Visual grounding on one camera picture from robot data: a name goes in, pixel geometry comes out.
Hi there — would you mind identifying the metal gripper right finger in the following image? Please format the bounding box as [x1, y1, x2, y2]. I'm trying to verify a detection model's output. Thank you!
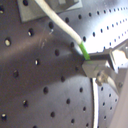
[90, 44, 128, 67]

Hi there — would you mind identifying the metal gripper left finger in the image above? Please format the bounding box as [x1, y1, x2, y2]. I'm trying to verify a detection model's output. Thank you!
[82, 60, 115, 78]

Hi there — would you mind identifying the grey metal cable clip mount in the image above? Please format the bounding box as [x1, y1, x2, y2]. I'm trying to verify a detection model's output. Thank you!
[17, 0, 83, 22]

